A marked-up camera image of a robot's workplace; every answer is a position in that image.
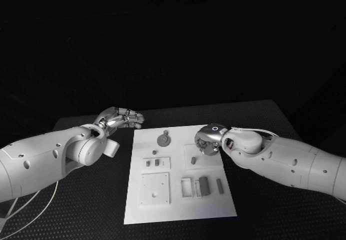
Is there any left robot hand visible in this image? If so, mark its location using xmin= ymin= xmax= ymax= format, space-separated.
xmin=93 ymin=106 xmax=146 ymax=135

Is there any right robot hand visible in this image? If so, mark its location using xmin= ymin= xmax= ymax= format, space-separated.
xmin=194 ymin=123 xmax=234 ymax=157

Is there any white task board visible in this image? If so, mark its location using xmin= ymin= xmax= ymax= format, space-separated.
xmin=123 ymin=124 xmax=238 ymax=225

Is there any large grey gear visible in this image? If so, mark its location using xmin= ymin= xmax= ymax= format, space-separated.
xmin=156 ymin=133 xmax=172 ymax=148

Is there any thick grey cylinder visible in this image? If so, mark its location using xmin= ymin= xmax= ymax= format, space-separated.
xmin=198 ymin=176 xmax=212 ymax=197

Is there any white cable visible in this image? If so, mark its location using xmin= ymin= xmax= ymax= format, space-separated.
xmin=0 ymin=180 xmax=61 ymax=240
xmin=5 ymin=197 xmax=21 ymax=216
xmin=0 ymin=190 xmax=42 ymax=221
xmin=231 ymin=127 xmax=279 ymax=141

